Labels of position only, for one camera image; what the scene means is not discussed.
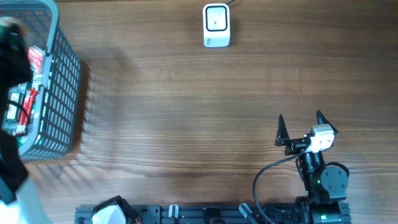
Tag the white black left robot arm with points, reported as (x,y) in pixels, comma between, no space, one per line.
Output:
(20,202)

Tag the black white small box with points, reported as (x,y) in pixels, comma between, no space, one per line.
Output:
(14,112)

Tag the white barcode scanner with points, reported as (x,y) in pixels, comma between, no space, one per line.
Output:
(216,25)

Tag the orange Kleenex tissue pack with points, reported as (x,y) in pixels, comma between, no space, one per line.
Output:
(35,56)

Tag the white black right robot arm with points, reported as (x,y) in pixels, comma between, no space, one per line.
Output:
(325,183)

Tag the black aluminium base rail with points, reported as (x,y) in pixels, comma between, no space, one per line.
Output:
(278,213)

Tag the red stick sachet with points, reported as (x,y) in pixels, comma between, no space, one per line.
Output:
(29,100)

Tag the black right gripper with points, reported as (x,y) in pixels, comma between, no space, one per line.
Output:
(295,145)

